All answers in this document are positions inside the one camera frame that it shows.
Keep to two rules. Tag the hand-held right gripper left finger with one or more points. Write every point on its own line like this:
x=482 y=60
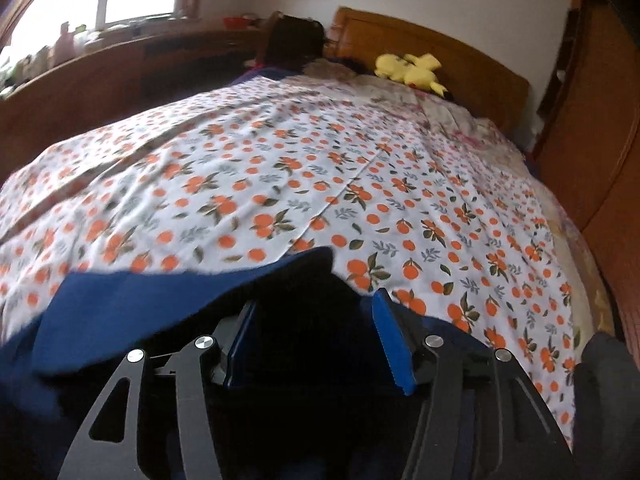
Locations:
x=244 y=342

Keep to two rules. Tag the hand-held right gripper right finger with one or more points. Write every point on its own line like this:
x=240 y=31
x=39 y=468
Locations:
x=392 y=340

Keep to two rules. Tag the navy blue suit jacket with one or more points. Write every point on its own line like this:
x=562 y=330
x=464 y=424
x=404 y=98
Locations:
x=150 y=305

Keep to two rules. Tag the orange fruit print bed sheet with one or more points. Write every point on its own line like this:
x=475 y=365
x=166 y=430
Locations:
x=300 y=185

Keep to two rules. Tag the floral patchwork quilt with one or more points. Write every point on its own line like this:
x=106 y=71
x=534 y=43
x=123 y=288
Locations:
x=450 y=110

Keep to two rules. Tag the yellow plush toy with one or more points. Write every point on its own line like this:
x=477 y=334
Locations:
x=407 y=72

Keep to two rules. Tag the wooden slatted wardrobe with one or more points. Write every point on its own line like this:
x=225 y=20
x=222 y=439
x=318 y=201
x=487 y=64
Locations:
x=595 y=135

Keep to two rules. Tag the long wooden desk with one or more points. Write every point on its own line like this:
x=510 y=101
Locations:
x=125 y=80

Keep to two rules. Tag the wooden bed headboard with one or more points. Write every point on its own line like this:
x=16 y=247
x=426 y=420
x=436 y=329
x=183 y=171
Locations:
x=450 y=55

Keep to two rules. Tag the dark backpack on chair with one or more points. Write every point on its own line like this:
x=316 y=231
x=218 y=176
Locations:
x=292 y=42

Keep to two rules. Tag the red bowl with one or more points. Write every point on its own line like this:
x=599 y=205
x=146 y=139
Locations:
x=236 y=22

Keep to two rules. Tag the pink figurine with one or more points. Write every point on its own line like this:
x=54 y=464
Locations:
x=63 y=45

